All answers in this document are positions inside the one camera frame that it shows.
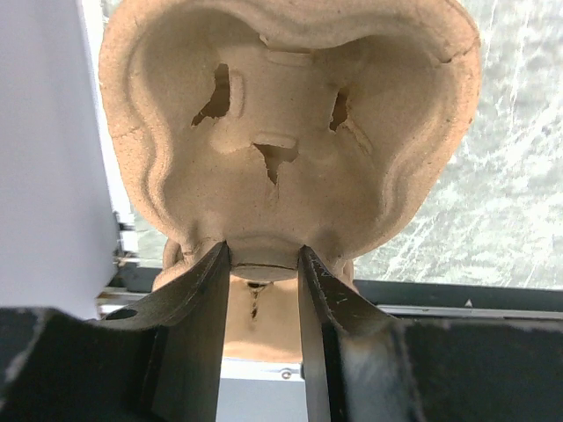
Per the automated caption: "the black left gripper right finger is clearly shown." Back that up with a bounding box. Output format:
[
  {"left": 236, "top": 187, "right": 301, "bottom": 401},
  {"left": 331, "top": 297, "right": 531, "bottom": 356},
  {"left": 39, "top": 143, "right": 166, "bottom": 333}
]
[{"left": 298, "top": 246, "right": 396, "bottom": 421}]

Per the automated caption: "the cardboard cup carrier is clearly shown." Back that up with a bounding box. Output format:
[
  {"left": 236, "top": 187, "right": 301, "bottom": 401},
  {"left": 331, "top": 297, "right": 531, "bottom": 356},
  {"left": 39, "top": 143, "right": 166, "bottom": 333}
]
[{"left": 99, "top": 1, "right": 481, "bottom": 363}]

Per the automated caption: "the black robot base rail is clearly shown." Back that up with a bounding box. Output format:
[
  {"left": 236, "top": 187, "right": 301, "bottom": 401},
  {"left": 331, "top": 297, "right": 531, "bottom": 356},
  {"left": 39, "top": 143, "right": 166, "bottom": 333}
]
[{"left": 94, "top": 258, "right": 563, "bottom": 322}]

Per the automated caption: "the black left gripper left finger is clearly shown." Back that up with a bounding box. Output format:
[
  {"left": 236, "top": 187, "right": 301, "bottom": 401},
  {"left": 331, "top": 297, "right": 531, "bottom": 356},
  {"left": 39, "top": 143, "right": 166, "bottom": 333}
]
[{"left": 90, "top": 242, "right": 230, "bottom": 421}]

